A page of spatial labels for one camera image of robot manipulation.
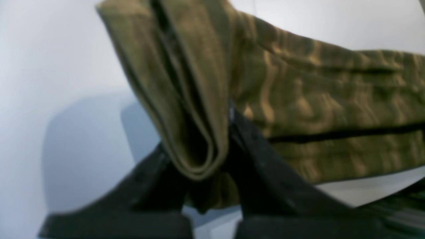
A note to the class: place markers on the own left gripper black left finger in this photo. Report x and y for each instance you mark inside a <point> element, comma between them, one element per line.
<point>146,204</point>

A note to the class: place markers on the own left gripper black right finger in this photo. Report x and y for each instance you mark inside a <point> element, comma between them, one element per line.
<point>277,203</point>

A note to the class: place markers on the camouflage T-shirt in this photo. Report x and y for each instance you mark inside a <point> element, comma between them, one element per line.
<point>332,113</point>

